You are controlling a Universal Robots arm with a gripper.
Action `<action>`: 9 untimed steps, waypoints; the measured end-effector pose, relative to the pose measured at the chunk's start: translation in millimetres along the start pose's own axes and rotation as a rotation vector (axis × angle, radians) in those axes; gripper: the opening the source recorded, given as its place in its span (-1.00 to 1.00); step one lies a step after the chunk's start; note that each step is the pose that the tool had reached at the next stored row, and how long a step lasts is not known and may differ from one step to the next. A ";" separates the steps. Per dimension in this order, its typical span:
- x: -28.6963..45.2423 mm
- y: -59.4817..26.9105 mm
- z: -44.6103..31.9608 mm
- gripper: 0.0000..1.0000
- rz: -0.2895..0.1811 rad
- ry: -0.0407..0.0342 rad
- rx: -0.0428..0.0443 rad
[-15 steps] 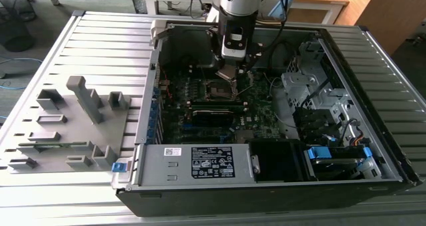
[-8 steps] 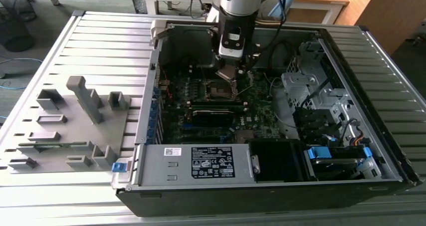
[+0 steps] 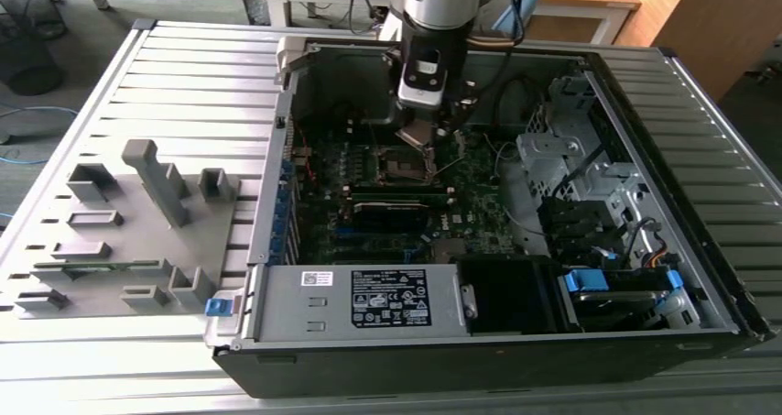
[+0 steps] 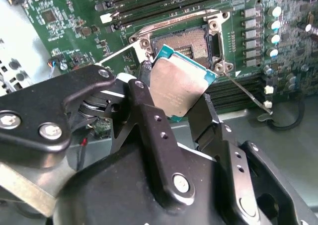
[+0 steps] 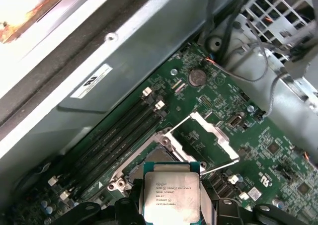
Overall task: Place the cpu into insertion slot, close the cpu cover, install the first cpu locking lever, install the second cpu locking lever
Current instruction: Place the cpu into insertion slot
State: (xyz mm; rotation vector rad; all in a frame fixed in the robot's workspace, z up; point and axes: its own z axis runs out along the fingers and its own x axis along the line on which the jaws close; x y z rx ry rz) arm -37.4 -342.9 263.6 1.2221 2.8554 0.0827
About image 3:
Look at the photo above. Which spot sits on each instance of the silver CPU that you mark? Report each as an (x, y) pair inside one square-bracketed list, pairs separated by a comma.
[(418, 134)]

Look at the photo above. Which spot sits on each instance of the CPU socket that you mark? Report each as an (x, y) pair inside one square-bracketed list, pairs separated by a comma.
[(404, 165)]

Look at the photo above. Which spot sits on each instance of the pale blue teach pendant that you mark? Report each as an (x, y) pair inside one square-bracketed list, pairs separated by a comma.
[(508, 18)]

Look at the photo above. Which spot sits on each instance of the metal drive cage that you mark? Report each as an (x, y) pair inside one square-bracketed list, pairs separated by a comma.
[(544, 147)]

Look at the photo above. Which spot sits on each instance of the green motherboard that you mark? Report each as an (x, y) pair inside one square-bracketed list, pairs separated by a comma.
[(482, 204)]

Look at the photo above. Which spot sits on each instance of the black graphics card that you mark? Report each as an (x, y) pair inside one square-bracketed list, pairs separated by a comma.
[(392, 218)]

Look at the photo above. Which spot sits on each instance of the black plastic drive bay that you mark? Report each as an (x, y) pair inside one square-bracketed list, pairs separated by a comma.
[(574, 222)]

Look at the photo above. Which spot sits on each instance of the brown chipset heatsink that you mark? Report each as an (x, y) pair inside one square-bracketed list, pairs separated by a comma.
[(449, 250)]

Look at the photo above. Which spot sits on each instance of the wooden cabinet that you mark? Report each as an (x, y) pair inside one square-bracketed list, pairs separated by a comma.
[(721, 21)]

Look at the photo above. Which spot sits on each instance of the hard disk in blue carrier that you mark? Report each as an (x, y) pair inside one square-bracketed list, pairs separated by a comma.
[(586, 281)]

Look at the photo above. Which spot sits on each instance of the grey power supply unit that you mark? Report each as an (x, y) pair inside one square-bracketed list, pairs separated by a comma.
[(330, 305)]

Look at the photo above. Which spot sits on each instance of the grey parts rack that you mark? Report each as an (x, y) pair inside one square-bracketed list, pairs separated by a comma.
[(141, 232)]

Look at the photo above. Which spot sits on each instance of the blue case latch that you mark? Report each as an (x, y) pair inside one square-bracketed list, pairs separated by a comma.
[(221, 307)]

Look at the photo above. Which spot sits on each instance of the black PC case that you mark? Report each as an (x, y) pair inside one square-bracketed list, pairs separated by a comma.
[(428, 369)]

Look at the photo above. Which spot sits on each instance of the black waste bin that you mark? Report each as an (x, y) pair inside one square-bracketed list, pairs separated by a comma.
[(34, 67)]

